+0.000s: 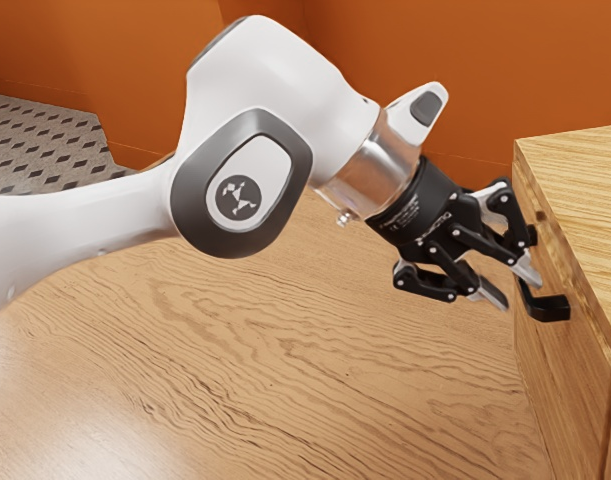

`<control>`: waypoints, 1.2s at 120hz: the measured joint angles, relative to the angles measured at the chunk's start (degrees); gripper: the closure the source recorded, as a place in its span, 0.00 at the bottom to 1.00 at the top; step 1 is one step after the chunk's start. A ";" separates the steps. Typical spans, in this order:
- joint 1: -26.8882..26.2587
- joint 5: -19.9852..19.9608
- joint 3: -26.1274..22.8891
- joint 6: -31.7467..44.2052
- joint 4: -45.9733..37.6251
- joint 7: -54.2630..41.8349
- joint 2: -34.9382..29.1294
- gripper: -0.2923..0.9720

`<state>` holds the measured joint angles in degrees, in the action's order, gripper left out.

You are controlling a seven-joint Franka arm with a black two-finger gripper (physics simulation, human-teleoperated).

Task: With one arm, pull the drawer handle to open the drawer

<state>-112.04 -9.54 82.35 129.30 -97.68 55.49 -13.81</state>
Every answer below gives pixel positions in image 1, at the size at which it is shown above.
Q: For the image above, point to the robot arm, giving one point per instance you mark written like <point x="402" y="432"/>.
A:
<point x="265" y="110"/>

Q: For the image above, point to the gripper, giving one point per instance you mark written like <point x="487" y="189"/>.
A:
<point x="421" y="206"/>

